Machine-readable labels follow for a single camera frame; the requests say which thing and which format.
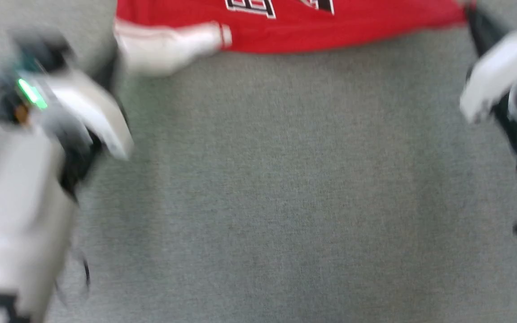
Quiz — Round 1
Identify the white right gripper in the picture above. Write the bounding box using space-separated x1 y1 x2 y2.
460 4 517 125

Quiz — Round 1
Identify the grey-green fabric sofa cushion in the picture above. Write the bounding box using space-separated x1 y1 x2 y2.
0 0 517 323

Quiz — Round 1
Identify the red and white sports shirt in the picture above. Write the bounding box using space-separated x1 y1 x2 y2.
114 0 471 76

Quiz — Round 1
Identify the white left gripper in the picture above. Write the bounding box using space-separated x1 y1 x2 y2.
38 47 134 161

